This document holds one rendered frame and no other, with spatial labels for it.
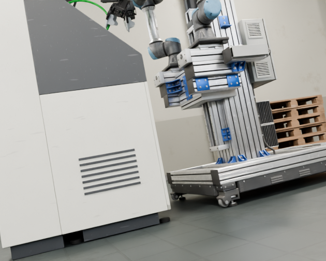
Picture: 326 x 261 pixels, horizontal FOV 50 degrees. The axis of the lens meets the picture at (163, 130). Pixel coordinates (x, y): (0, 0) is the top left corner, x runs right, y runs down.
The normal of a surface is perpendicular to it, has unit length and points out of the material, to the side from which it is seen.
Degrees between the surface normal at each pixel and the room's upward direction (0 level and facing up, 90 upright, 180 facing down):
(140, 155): 90
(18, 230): 90
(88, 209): 90
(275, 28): 90
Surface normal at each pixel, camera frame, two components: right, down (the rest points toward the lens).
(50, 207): 0.25, -0.12
